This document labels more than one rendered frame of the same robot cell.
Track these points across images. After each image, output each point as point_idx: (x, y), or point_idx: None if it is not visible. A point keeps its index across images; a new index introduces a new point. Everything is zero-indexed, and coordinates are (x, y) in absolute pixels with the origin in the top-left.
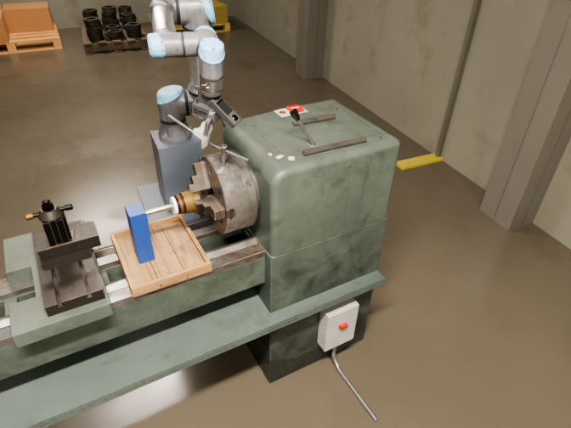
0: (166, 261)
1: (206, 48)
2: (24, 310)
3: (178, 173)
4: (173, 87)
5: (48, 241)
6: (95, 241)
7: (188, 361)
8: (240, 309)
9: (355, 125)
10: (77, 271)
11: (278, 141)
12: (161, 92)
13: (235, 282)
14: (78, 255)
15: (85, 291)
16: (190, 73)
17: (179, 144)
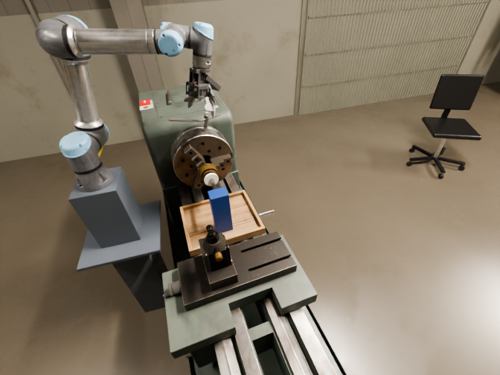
0: (233, 215)
1: (210, 26)
2: (288, 292)
3: (128, 202)
4: (72, 136)
5: (222, 268)
6: None
7: None
8: None
9: (182, 88)
10: (254, 250)
11: (190, 109)
12: (73, 143)
13: None
14: (233, 254)
15: (280, 240)
16: (84, 109)
17: (116, 178)
